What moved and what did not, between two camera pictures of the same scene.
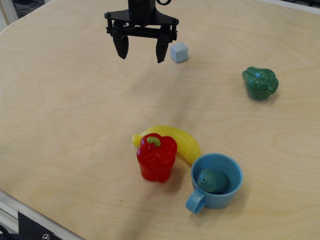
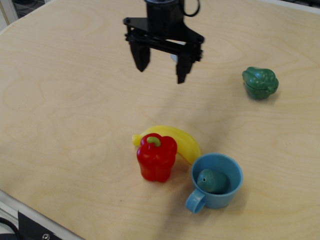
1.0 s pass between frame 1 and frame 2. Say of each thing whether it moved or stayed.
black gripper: moved
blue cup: stayed
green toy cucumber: stayed
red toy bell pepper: stayed
